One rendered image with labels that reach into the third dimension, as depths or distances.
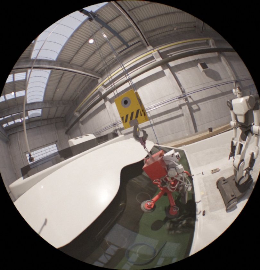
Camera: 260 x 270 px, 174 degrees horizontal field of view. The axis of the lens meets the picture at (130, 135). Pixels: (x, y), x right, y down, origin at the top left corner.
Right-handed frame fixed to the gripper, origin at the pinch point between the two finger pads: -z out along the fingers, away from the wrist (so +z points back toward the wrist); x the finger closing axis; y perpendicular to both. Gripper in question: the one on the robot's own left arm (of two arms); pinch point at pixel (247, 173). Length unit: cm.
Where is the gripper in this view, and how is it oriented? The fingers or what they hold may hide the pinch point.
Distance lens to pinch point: 137.4
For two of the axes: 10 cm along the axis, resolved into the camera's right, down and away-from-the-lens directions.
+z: -1.7, -9.7, -1.5
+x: -9.0, 0.9, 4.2
